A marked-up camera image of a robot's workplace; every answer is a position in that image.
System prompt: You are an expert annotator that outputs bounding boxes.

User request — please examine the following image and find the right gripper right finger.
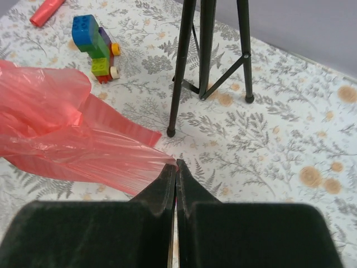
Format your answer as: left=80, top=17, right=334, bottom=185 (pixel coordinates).
left=176, top=159, right=342, bottom=267

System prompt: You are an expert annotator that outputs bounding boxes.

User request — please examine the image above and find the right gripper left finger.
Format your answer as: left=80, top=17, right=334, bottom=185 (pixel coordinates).
left=1, top=165, right=176, bottom=267

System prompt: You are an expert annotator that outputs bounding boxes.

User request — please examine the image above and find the red plastic trash bag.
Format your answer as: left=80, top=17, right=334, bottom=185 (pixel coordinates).
left=1, top=60, right=176, bottom=194

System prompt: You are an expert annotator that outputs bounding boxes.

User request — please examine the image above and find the red trash bag roll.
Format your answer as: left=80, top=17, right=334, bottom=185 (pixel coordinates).
left=30, top=0, right=65, bottom=27

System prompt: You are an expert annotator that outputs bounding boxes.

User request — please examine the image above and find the floral patterned table mat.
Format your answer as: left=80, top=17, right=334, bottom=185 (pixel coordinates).
left=1, top=1, right=356, bottom=267

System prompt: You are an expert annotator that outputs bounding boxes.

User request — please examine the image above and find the colourful toy brick car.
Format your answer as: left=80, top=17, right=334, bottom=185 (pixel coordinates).
left=71, top=15, right=121, bottom=84

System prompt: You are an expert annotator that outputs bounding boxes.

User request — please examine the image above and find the black perforated music stand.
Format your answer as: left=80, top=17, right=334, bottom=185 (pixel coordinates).
left=166, top=0, right=254, bottom=137

